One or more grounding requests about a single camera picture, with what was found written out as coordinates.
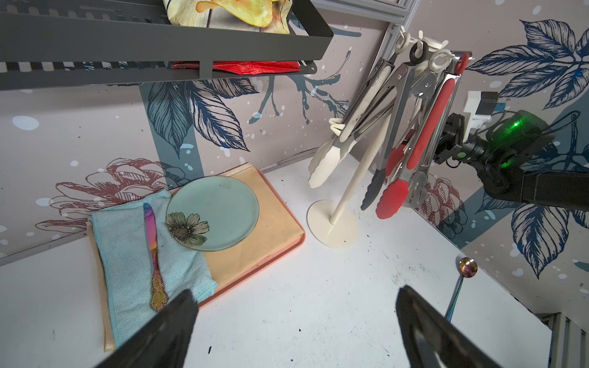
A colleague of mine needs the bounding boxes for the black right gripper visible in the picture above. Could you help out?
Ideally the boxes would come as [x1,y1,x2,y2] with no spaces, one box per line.
[433,113,488,168]

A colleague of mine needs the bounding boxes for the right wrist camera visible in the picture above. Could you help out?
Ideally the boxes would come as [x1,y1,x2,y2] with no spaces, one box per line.
[463,90,506,143]

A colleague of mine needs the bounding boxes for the red silicone tongs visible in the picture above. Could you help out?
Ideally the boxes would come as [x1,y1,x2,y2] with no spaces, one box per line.
[376,52,472,219]

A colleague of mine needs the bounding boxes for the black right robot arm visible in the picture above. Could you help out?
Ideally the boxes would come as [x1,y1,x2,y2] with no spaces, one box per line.
[433,110,588,211]

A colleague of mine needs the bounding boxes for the colourful handled knife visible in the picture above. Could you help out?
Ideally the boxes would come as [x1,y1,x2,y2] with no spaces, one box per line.
[143,203,169,312]

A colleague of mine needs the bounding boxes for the light blue cloth napkin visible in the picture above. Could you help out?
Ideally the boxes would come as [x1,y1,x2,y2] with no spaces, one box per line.
[90,190,217,347]

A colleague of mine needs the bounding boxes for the Chuba cassava chips bag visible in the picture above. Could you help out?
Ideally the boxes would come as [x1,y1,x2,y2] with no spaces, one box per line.
[163,0,301,75]

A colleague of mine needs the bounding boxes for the black wire shelf basket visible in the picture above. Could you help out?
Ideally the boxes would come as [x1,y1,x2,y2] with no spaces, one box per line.
[1,1,333,90]

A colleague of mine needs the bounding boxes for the cream utensil rack stand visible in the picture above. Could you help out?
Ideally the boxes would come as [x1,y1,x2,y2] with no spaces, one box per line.
[307,34,460,248]

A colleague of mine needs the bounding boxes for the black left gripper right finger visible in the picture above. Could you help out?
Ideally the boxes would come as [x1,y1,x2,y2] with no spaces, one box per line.
[396,285,498,367]

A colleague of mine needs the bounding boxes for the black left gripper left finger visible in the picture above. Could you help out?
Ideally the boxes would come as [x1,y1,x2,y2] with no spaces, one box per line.
[98,289,199,367]

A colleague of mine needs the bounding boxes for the green ceramic plate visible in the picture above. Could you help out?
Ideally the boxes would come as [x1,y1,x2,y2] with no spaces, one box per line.
[166,176,260,252]

